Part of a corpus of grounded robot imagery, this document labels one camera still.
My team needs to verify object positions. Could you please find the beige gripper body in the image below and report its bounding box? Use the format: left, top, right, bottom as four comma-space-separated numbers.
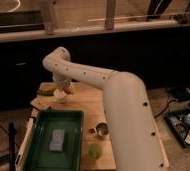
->
54, 78, 75, 94

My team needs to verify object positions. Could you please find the orange apple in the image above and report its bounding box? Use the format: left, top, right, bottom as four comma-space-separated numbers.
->
64, 87, 73, 94

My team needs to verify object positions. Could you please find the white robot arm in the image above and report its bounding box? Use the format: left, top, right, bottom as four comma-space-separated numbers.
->
43, 47, 167, 171

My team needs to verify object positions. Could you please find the white paper cup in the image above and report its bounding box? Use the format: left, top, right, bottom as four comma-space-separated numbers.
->
54, 89, 67, 104

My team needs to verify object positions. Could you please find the metal measuring cup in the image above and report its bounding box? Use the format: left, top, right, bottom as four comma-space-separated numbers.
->
89, 122, 109, 139

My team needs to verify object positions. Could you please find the small green cup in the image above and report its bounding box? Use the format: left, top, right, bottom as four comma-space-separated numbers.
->
88, 143, 103, 160

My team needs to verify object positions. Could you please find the green cucumber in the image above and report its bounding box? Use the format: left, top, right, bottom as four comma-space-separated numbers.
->
37, 89, 55, 96

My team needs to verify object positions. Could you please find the blue sponge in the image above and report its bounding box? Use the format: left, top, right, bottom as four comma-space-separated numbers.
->
49, 129, 65, 152

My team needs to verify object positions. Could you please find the black stand pole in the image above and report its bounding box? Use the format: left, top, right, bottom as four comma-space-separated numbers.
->
9, 123, 16, 171

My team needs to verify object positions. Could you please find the green plastic tray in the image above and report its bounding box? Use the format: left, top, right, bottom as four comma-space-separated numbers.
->
22, 110, 84, 171

